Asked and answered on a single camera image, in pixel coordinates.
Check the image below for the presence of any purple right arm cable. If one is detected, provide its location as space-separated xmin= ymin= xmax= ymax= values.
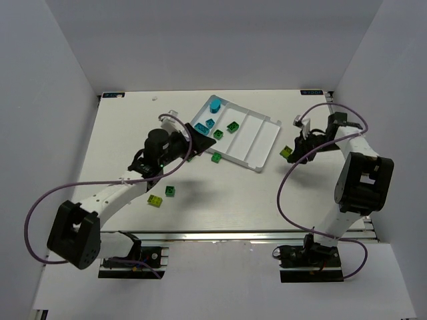
xmin=276 ymin=102 xmax=370 ymax=279

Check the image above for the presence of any lime-green lego pair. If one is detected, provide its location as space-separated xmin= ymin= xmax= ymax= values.
xmin=280 ymin=145 xmax=293 ymax=159

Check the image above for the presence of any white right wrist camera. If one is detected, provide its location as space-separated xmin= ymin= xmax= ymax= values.
xmin=293 ymin=115 xmax=310 ymax=136

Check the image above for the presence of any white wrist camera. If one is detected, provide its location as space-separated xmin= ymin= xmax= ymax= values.
xmin=159 ymin=110 xmax=178 ymax=133
xmin=293 ymin=115 xmax=310 ymax=136

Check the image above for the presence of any white divided sorting tray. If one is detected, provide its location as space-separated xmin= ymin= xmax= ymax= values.
xmin=190 ymin=95 xmax=282 ymax=173

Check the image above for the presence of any blue long lego brick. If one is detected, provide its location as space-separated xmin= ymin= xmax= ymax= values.
xmin=209 ymin=99 xmax=221 ymax=114

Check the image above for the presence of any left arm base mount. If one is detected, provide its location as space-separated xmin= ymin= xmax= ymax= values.
xmin=97 ymin=232 xmax=169 ymax=280

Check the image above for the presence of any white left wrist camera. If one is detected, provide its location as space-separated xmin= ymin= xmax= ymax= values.
xmin=159 ymin=110 xmax=178 ymax=133

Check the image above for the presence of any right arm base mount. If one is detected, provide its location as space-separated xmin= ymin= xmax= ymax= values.
xmin=272 ymin=233 xmax=344 ymax=283

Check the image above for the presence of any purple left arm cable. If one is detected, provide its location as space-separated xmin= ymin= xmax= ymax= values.
xmin=25 ymin=113 xmax=193 ymax=265

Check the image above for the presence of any blue label sticker right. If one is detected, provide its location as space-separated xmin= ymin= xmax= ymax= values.
xmin=300 ymin=89 xmax=324 ymax=95

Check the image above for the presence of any green lego by tray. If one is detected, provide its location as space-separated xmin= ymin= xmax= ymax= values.
xmin=211 ymin=153 xmax=222 ymax=163

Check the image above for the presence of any green small square lego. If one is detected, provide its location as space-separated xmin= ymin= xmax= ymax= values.
xmin=165 ymin=185 xmax=175 ymax=197

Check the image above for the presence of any lime lego brick front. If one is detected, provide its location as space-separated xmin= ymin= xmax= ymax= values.
xmin=147 ymin=195 xmax=163 ymax=208

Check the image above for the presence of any aluminium table front rail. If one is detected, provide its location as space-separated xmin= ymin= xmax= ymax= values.
xmin=96 ymin=229 xmax=380 ymax=244

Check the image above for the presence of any small blue lego brick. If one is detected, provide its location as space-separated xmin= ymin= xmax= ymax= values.
xmin=205 ymin=119 xmax=215 ymax=129

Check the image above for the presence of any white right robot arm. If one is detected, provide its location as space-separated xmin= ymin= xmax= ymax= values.
xmin=286 ymin=112 xmax=394 ymax=253

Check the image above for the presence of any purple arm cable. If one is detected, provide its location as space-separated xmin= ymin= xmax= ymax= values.
xmin=276 ymin=102 xmax=370 ymax=279
xmin=25 ymin=113 xmax=193 ymax=265

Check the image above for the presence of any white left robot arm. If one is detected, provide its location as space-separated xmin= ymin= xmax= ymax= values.
xmin=47 ymin=123 xmax=216 ymax=269

